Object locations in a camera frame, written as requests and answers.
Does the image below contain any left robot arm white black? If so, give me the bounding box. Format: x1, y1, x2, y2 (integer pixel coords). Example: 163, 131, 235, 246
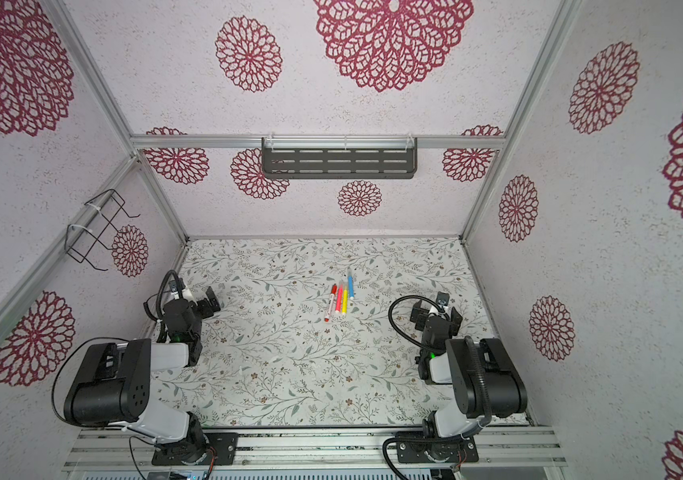
54, 270, 238, 478

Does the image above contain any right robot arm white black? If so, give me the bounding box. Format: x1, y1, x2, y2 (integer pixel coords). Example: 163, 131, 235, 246
381, 292, 529, 479

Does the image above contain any black wire wall rack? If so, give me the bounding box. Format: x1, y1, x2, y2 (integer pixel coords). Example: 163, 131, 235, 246
63, 188, 140, 272

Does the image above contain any dark grey slotted wall shelf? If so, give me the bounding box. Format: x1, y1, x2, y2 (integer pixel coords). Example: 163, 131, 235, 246
260, 137, 419, 180

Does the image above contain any pink highlighter pen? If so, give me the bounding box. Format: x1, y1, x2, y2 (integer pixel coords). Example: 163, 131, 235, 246
334, 283, 345, 313

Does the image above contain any blue pen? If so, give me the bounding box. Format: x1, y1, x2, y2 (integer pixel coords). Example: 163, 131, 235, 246
347, 272, 355, 299

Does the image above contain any white pen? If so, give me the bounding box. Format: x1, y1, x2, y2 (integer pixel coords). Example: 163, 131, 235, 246
323, 284, 338, 322

